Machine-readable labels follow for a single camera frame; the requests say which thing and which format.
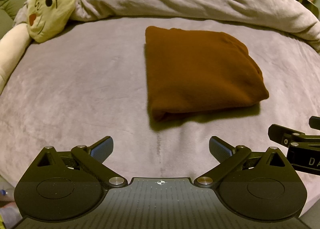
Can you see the rust brown knit garment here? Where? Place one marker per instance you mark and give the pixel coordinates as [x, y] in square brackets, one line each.
[197, 71]

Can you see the gold side table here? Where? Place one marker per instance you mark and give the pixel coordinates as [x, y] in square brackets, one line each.
[310, 6]

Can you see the lilac bed sheet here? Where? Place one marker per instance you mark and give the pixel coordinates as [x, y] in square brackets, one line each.
[87, 94]

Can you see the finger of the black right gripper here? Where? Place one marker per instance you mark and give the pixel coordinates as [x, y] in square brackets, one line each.
[282, 135]
[314, 122]

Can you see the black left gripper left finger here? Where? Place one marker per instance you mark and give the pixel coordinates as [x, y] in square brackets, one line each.
[91, 160]

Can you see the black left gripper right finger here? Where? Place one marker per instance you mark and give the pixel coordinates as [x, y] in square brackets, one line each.
[229, 158]

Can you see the yellow cat face plush pillow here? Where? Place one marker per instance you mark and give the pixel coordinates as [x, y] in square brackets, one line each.
[47, 18]

